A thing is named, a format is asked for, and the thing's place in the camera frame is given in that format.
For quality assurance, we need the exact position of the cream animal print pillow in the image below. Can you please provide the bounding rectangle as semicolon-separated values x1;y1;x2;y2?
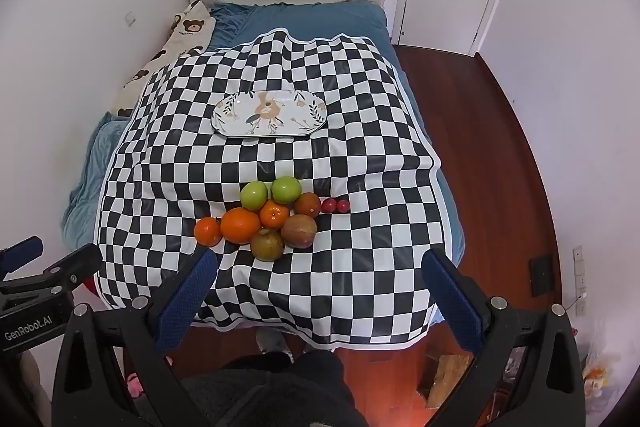
112;0;217;118

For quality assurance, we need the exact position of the clear plastic bag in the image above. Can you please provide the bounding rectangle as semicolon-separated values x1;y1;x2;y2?
580;347;621;408

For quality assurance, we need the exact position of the person's dark clothed body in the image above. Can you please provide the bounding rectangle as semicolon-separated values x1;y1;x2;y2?
170;349;371;427

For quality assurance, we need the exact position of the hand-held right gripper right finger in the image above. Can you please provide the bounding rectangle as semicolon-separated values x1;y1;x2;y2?
421;248;586;427

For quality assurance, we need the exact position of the greenish orange tangerine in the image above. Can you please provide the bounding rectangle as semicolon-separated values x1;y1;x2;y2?
250;228;285;262

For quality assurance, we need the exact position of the black wall panel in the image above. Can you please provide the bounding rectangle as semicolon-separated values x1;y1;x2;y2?
529;255;555;298

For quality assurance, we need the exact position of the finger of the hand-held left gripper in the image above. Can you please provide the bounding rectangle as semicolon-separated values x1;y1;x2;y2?
0;235;45;280
0;243;103;303

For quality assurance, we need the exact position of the green apple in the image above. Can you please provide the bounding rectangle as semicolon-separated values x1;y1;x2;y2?
270;176;302;205
240;181;269;212

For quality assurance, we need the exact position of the grey slipper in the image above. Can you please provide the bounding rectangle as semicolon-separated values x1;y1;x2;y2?
256;329;296;363

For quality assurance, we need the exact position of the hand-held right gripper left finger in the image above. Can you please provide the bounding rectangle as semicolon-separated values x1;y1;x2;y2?
51;246;221;427

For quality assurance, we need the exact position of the blue bed sheet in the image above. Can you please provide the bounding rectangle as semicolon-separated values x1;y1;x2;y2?
61;1;466;323

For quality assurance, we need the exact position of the medium orange tangerine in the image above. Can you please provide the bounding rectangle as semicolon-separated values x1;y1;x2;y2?
259;200;291;230

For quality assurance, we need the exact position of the black white checkered cloth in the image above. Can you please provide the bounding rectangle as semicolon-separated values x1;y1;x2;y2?
94;29;443;350

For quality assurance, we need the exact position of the small orange tangerine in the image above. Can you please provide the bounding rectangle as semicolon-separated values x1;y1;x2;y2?
194;217;223;248

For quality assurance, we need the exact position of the floral oval plate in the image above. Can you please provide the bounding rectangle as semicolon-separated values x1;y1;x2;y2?
212;90;328;138

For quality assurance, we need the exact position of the cardboard box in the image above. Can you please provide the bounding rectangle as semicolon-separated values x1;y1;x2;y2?
417;353;476;410

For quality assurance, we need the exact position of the brown round fruit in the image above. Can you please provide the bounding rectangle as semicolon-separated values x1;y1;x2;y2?
293;192;322;219
280;214;319;250

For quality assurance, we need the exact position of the large orange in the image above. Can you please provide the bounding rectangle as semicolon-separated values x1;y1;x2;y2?
220;207;263;245

